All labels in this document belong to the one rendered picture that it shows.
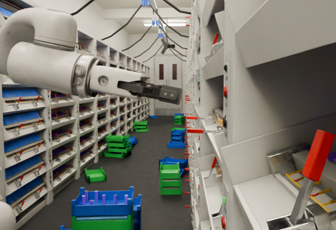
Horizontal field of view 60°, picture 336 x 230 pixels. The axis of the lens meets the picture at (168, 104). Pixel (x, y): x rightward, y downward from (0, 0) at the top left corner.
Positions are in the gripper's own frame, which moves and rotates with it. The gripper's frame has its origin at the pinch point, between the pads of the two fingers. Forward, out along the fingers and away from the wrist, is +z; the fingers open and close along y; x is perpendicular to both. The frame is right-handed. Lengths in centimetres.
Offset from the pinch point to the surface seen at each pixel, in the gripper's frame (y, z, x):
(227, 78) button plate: -16.5, 7.8, -4.4
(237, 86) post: -20.1, 8.6, -3.4
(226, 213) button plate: -16.7, 11.7, 14.2
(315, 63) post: -20.1, 17.3, -8.2
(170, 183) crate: 220, 9, 93
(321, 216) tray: -36.9, 13.3, 4.7
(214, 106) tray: 50, 14, 3
